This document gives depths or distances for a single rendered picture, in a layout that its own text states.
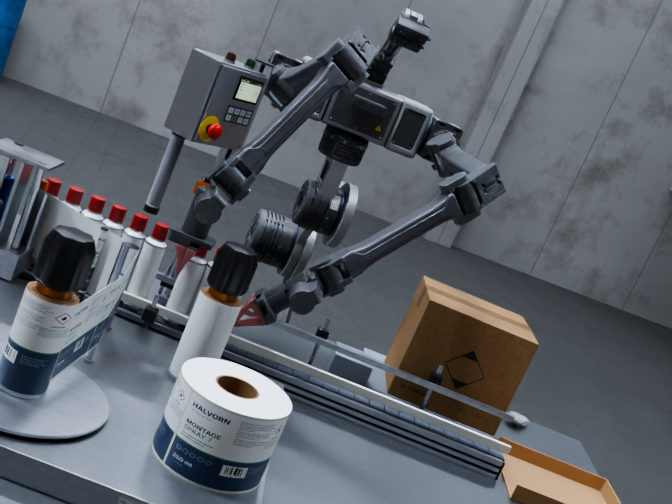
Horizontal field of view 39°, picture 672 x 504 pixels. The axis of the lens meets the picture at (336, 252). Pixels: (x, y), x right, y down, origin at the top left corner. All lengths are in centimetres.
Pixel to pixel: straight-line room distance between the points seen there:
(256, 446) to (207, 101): 84
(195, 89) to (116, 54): 723
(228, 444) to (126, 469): 16
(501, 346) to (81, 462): 121
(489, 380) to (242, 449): 101
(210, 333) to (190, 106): 54
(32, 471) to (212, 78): 96
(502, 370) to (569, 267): 820
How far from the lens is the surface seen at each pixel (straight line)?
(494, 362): 242
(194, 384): 157
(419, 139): 275
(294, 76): 241
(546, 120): 1009
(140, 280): 218
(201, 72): 213
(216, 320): 187
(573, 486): 250
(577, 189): 1038
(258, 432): 157
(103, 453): 159
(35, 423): 159
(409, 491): 203
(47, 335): 160
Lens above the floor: 164
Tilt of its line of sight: 13 degrees down
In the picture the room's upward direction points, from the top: 23 degrees clockwise
